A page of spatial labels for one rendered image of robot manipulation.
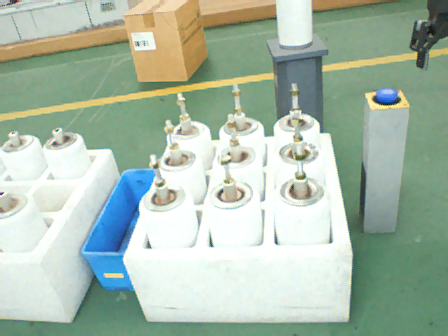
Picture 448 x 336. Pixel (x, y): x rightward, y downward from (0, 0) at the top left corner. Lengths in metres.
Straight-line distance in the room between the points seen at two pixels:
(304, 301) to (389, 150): 0.33
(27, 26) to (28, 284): 2.16
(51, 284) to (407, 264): 0.71
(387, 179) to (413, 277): 0.20
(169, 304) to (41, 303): 0.26
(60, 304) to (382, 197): 0.69
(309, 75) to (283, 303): 0.64
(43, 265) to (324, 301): 0.52
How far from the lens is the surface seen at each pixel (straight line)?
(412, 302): 0.91
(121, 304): 0.96
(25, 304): 0.98
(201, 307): 0.84
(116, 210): 1.07
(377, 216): 0.99
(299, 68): 1.19
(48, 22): 2.84
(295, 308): 0.82
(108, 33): 2.69
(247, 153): 0.84
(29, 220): 0.88
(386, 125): 0.86
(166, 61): 1.90
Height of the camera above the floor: 0.70
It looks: 34 degrees down
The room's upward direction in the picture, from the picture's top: 10 degrees counter-clockwise
